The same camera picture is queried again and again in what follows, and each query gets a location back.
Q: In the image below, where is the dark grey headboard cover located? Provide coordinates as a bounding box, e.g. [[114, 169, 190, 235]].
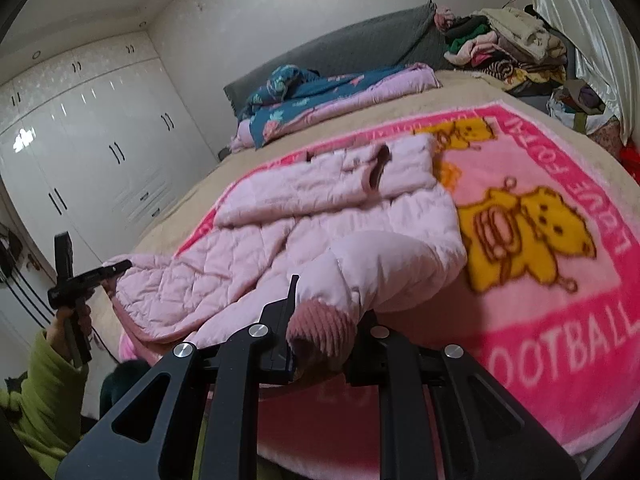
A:
[[224, 1, 451, 114]]

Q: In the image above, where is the shiny white curtain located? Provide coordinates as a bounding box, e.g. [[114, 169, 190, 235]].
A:
[[533, 0, 639, 143]]

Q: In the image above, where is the person's left hand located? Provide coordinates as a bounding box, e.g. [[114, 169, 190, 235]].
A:
[[46, 304, 92, 362]]

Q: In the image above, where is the light pink quilted jacket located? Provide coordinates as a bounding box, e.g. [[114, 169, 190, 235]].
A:
[[107, 134, 466, 365]]

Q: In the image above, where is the green jacket sleeve forearm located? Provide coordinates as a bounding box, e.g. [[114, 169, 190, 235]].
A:
[[1, 332, 89, 479]]

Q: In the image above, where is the blue floral pink quilt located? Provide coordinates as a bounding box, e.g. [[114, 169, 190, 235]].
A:
[[230, 63, 440, 153]]

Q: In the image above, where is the pile of assorted clothes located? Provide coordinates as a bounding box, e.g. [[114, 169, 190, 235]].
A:
[[434, 6, 568, 96]]

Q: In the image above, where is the white wardrobe with drawers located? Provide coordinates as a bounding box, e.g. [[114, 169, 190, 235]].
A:
[[0, 29, 222, 340]]

